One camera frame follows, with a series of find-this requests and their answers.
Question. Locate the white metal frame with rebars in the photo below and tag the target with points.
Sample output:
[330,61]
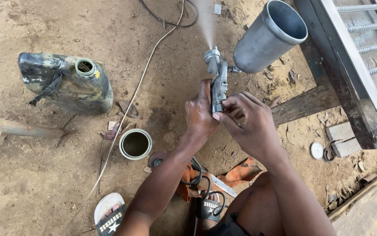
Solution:
[349,55]

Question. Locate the person's left slide sandal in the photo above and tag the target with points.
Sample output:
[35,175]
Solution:
[108,224]

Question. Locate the black shorts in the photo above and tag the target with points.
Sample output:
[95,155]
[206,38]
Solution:
[229,227]

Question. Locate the person's left fingers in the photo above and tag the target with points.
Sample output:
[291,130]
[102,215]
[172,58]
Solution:
[206,90]

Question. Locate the rusty round can lid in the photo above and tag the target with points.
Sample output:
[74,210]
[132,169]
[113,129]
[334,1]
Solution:
[155,157]

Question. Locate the person's right slide sandal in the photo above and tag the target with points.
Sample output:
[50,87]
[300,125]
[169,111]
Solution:
[208,209]

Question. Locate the orange cloth rag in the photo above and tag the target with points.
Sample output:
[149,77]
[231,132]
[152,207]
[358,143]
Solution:
[241,172]

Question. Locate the white round lid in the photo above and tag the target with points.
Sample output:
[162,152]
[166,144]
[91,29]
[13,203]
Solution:
[316,150]

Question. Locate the long rusty brown pole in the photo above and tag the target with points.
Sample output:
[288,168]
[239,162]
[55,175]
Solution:
[21,128]

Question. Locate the dirty plastic jerry can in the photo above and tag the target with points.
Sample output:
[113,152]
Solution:
[76,88]

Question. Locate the black plastic strip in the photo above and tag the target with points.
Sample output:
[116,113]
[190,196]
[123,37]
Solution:
[47,89]

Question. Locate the metal spray gun with cup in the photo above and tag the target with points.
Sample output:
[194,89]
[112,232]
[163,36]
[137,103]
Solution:
[267,39]

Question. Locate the person's left foot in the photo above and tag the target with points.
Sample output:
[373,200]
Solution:
[111,210]

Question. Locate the small white tag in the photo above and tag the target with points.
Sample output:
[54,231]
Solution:
[217,9]

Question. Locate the person's left hand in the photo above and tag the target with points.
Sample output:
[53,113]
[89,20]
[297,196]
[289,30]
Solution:
[199,113]

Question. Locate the brown flat stone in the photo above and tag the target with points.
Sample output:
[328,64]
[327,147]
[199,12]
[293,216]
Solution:
[128,108]

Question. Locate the long wooden plank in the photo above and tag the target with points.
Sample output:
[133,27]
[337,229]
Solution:
[362,192]

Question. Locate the person's right leg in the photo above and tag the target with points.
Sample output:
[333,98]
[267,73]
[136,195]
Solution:
[257,203]

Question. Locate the steel knife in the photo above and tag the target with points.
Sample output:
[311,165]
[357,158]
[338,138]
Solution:
[223,186]

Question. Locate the person's slide sandal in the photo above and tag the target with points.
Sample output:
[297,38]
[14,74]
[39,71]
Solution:
[208,209]
[108,224]

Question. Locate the person's right hand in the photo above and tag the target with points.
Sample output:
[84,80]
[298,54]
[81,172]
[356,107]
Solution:
[254,127]

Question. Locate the open empty tin can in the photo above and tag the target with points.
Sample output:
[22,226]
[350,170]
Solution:
[136,144]

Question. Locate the grey wooden block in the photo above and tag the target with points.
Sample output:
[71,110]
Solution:
[347,148]
[339,131]

